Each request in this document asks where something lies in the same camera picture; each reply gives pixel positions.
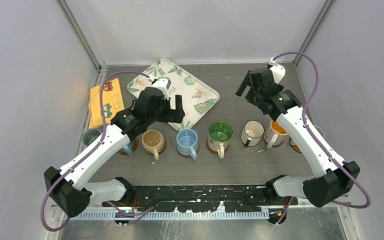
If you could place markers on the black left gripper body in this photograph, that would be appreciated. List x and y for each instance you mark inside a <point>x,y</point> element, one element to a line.
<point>162,115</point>

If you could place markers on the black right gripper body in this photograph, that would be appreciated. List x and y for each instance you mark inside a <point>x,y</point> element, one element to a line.
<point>252,96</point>

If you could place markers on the light blue mug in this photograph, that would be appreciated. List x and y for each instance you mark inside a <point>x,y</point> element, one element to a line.
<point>187,142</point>

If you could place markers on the leaf pattern serving tray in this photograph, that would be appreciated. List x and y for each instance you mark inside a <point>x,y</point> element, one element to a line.
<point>197,97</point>

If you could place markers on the beige speckled ceramic mug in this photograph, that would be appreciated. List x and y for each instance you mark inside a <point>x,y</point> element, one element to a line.
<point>153,134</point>

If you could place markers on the orange interior patterned mug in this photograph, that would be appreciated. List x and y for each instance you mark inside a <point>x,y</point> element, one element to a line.
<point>274,135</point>

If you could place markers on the white mug black handle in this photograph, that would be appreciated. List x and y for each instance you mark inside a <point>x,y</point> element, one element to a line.
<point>252,133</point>

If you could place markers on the yellow printed cloth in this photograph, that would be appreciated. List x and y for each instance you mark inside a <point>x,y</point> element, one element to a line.
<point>112,103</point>

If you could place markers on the orange interior blue mug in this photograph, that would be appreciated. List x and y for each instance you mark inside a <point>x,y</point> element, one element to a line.
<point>130,148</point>

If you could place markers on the green interior floral mug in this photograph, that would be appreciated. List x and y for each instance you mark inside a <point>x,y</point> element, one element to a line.
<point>220,131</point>

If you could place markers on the lilac mug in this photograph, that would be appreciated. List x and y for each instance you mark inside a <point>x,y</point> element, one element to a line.
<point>320,131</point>

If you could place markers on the grey ceramic mug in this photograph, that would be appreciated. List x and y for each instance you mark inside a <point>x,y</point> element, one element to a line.
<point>90,136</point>

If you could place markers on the brown wooden ringed coaster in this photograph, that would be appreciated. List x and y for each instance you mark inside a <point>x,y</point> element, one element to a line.
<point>188,156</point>

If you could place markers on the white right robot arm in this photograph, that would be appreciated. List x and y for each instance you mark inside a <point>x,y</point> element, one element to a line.
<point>331,175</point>

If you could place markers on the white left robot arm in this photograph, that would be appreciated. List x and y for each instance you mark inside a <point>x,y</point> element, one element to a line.
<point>69,186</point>

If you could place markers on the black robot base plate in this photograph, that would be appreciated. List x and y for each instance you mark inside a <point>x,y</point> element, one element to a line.
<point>199,198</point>

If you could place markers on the aluminium front rail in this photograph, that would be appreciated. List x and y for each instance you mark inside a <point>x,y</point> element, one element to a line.
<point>105,212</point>

